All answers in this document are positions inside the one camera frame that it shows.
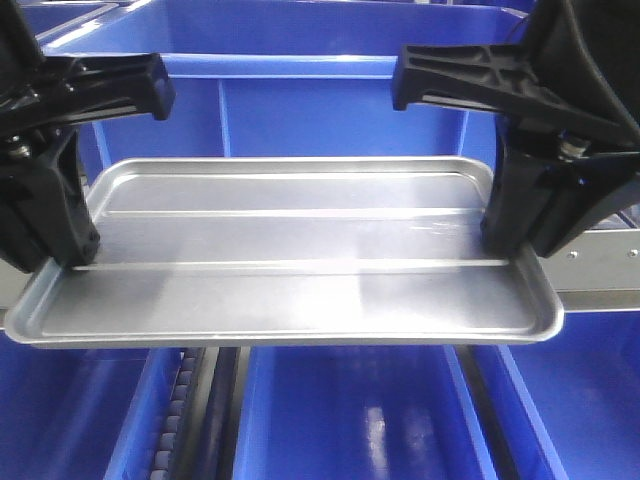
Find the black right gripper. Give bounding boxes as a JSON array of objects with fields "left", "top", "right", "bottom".
[{"left": 392, "top": 1, "right": 639, "bottom": 258}]

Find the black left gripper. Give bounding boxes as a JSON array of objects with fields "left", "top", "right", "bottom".
[{"left": 1, "top": 1, "right": 176, "bottom": 273}]

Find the small silver tray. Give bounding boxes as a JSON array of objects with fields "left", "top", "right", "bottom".
[{"left": 4, "top": 156, "right": 564, "bottom": 348}]

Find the large blue target box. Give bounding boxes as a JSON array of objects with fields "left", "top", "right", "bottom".
[{"left": 43, "top": 1, "right": 530, "bottom": 177}]

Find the lower steel shelf bar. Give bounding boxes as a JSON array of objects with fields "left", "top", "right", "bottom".
[{"left": 3, "top": 229, "right": 639, "bottom": 348}]

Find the lower left blue bin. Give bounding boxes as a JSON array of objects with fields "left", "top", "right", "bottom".
[{"left": 1, "top": 336, "right": 182, "bottom": 479}]

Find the lower right blue bin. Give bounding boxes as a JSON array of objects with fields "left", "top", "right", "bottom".
[{"left": 473, "top": 311, "right": 639, "bottom": 479}]

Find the left neighbour blue bin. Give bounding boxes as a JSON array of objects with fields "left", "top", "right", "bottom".
[{"left": 18, "top": 1, "right": 145, "bottom": 41}]

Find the lower roller track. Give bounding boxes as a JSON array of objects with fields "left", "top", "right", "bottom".
[{"left": 148, "top": 348, "right": 205, "bottom": 480}]

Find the lower middle blue bin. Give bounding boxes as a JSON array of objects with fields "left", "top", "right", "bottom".
[{"left": 233, "top": 346, "right": 497, "bottom": 479}]

